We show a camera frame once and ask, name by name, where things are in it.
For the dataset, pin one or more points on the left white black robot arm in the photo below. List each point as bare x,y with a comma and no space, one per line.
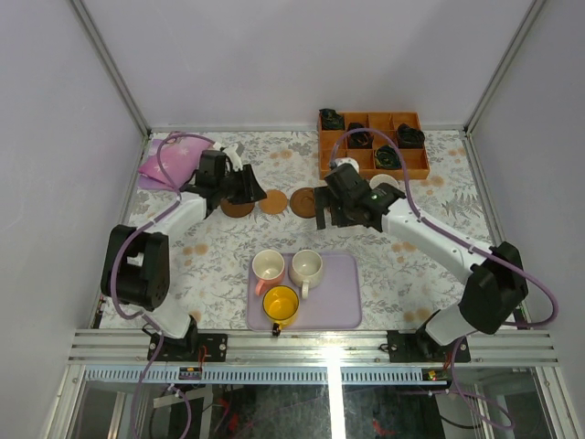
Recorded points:
136,272

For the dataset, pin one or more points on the dark wooden coaster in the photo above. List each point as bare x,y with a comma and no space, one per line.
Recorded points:
302,203
236,210

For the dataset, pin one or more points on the orange wooden compartment box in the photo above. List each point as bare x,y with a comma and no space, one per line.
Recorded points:
383,128

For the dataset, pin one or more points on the pink folded cloth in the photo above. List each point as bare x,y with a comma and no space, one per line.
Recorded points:
174,165

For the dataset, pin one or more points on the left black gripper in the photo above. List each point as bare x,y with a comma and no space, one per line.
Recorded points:
242,184

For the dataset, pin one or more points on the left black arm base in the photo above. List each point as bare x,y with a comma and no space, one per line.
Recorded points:
196,346

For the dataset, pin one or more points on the blue slotted cable duct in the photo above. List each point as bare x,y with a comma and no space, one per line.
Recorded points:
266,375

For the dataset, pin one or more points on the light wooden coaster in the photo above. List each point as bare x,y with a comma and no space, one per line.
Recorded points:
275,203

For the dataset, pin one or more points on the black rolled item right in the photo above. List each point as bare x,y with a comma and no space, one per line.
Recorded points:
409,137

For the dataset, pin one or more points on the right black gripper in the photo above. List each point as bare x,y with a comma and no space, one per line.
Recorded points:
325,198

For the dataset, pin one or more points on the light blue cup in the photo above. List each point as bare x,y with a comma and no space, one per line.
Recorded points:
379,179

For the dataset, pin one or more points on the beige speckled cup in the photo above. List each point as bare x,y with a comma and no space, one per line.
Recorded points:
306,271

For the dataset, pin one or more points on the black rolled item top left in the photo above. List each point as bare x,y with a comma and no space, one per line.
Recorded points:
331,120

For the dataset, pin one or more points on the lilac plastic tray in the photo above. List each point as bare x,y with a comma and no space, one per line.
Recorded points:
334,304

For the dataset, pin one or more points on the aluminium front rail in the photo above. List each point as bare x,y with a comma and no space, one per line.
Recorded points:
507,348

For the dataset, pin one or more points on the yellow cup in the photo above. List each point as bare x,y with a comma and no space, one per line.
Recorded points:
281,306

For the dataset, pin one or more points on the black rolled item orange trim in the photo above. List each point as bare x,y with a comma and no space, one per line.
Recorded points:
358,139

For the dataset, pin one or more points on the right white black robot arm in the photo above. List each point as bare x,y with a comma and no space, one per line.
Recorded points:
491,276

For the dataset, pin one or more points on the black rolled item green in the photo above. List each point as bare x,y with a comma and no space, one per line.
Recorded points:
386,157

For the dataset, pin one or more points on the pink cup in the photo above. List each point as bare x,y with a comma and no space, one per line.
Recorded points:
268,267

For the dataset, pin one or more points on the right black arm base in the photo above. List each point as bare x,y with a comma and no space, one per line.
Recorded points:
416,346

